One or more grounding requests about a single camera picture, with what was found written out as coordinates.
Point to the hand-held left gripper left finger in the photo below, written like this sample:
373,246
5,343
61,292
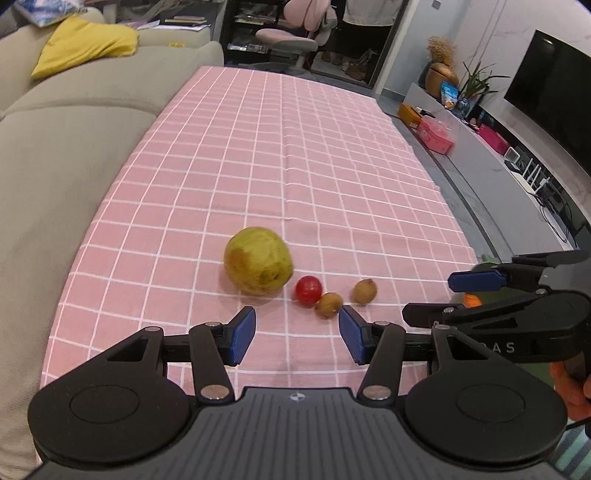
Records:
242,334

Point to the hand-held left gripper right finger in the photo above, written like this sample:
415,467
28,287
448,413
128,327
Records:
353,334

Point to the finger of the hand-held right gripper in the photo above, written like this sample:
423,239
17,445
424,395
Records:
475,280
425,313

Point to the orange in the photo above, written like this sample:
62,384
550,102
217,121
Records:
472,301

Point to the brown jujube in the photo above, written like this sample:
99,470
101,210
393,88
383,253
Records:
328,304

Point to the brown kiwi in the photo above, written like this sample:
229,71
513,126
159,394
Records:
364,290

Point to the red cherry tomato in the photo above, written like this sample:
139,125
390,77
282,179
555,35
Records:
308,290

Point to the yellow-green pear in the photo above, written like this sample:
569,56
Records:
258,266

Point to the person's right hand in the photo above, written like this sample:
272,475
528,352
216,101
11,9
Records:
570,387

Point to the grey television cabinet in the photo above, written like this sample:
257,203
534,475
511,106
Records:
485,184

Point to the white router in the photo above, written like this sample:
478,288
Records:
531,175

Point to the person's striped clothing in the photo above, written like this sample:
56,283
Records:
572,454

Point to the small black device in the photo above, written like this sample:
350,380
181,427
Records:
512,157

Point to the magenta box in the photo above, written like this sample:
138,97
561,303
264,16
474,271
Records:
493,138

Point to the pink box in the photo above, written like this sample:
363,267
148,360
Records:
434,134

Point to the glass plant vase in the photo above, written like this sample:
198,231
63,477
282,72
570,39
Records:
463,108

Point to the pink checked tablecloth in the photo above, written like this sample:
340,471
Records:
277,161

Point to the orange box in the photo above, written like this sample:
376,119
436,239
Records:
411,115

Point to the blue snack bag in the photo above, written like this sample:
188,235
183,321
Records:
449,94

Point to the black television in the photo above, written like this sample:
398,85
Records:
554,101

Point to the green leafy plant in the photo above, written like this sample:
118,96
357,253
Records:
475,81

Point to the golden round vase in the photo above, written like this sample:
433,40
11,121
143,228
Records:
441,78

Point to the dried flower bunch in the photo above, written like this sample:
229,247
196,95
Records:
441,48

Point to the beige sofa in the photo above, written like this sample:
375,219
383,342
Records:
69,161

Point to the hanging grey cloth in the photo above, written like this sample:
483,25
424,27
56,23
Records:
369,11

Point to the pink office chair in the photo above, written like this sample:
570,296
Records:
295,32

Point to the black shelf unit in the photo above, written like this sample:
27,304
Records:
240,27

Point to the yellow pillow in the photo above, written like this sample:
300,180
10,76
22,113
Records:
83,44

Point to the printed blue pillow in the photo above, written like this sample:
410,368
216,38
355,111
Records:
41,9

